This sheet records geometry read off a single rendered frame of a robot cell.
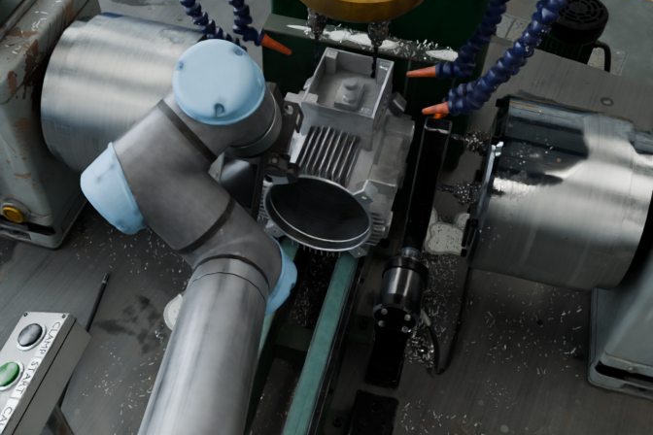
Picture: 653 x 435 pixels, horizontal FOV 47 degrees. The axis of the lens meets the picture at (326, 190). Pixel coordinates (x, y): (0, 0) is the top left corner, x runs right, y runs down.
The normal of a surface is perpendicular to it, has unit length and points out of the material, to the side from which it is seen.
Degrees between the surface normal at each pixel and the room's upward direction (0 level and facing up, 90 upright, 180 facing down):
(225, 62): 30
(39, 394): 68
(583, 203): 43
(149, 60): 13
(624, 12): 0
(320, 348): 0
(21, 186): 89
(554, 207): 51
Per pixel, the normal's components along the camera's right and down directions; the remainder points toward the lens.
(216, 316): 0.11, -0.85
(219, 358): 0.46, -0.75
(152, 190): 0.26, 0.38
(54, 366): 0.91, -0.04
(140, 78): -0.09, -0.22
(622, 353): -0.25, 0.73
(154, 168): 0.23, 0.15
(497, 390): 0.04, -0.64
